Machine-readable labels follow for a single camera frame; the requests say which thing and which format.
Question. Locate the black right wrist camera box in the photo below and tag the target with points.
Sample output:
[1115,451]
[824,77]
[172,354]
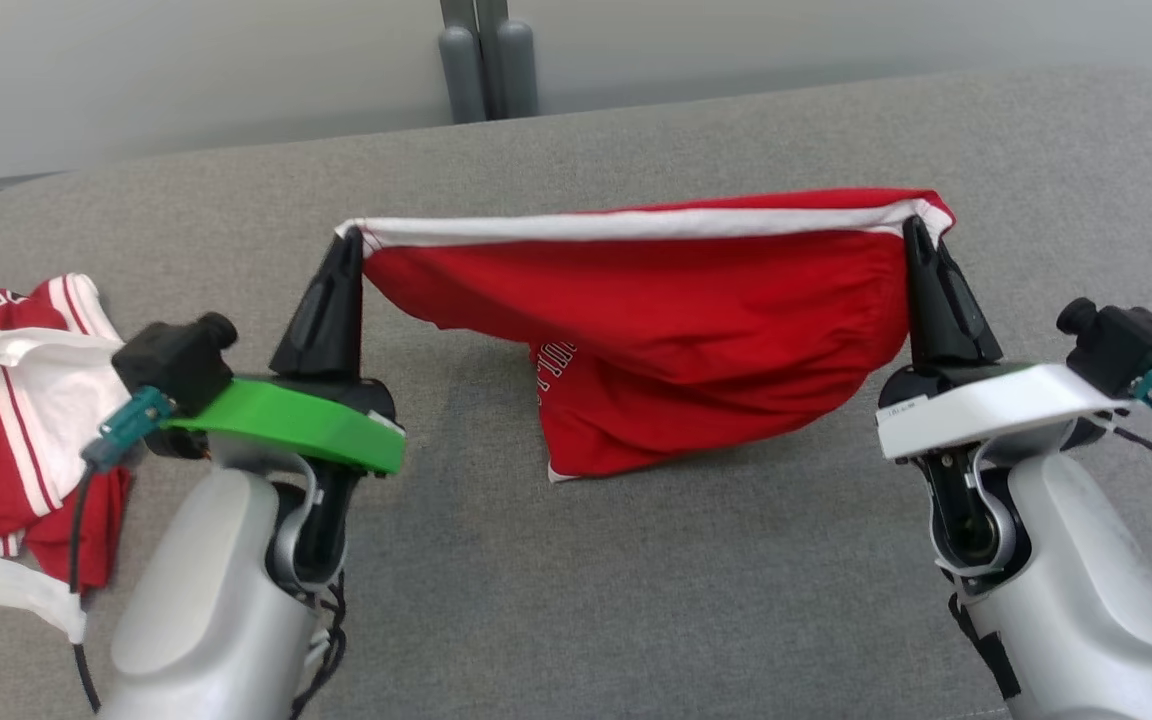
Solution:
[1126,345]

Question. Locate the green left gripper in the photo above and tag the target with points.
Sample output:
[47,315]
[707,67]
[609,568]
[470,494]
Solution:
[306,420]

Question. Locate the grey fabric sofa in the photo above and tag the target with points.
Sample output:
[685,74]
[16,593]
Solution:
[636,580]

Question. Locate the teal left camera connector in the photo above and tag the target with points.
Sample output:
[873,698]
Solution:
[126,428]

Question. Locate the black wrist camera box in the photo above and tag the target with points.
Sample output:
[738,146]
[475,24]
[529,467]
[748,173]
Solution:
[1126,345]
[176,362]

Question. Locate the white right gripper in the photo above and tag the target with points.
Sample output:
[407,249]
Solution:
[996,400]

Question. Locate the grey vertical post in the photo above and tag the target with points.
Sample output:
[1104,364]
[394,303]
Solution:
[514,65]
[461,70]

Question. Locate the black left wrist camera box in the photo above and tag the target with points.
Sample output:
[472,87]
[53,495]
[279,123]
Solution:
[176,362]

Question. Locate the red shorts with white waistband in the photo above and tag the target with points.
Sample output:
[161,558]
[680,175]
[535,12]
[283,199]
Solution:
[686,320]

